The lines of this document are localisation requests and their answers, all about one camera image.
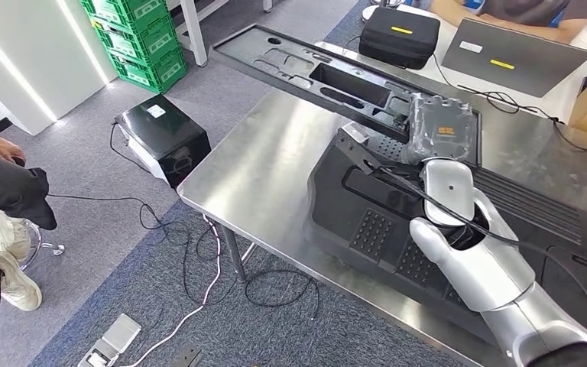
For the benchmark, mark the person's left hand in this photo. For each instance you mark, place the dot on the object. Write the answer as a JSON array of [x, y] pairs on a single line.
[[10, 152]]

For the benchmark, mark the black plastic panel part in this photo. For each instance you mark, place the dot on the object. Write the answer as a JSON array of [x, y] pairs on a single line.
[[253, 50]]

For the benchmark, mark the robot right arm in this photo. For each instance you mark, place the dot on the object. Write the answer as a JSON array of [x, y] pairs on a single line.
[[476, 273]]

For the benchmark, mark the person's right forearm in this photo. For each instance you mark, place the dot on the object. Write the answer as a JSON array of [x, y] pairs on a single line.
[[450, 11]]

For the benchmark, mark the stainless steel workbench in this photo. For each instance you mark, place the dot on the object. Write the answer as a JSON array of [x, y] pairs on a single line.
[[273, 167]]

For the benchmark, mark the person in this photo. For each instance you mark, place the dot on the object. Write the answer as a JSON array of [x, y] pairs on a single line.
[[5, 187], [526, 10]]

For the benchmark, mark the chrome stool base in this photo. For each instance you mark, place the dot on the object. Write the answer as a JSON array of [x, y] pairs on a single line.
[[53, 248]]

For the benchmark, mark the glossy black box device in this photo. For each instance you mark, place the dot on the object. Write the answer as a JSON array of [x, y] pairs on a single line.
[[162, 137]]

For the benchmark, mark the open floor socket box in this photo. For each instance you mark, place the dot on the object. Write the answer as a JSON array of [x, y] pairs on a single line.
[[119, 332]]

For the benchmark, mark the grey floor plate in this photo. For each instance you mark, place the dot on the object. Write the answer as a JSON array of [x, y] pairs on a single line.
[[187, 357]]

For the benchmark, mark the large black perforated panel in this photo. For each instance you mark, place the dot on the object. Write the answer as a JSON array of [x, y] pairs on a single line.
[[374, 202]]

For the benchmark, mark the black carrying case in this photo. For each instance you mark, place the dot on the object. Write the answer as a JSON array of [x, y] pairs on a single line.
[[400, 40]]

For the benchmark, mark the grey laptop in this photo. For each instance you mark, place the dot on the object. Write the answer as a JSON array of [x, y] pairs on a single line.
[[516, 55]]

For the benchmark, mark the white desk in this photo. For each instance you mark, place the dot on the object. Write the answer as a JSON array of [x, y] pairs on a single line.
[[557, 101]]

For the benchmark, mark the white table frame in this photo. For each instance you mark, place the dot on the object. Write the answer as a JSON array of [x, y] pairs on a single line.
[[194, 35]]

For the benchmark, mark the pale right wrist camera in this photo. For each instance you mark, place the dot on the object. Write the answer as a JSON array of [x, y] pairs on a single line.
[[357, 132]]

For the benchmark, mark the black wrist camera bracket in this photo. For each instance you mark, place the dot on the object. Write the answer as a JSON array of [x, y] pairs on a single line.
[[359, 154]]

